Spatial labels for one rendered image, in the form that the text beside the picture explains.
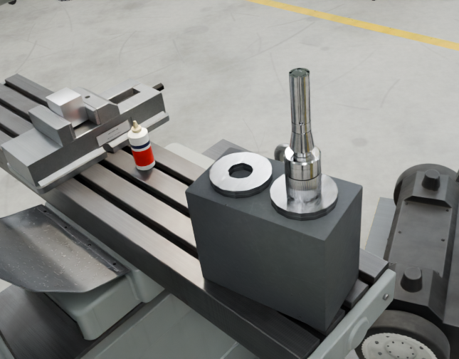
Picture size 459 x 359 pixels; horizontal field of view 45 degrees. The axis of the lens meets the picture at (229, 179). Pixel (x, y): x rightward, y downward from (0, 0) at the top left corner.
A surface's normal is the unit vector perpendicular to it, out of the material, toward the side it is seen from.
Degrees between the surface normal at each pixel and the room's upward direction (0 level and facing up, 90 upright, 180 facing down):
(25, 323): 0
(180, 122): 0
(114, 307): 90
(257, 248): 90
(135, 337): 90
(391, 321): 12
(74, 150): 90
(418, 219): 0
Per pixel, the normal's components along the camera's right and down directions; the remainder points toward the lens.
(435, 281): 0.57, -0.44
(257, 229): -0.55, 0.57
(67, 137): 0.69, 0.39
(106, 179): -0.11, -0.78
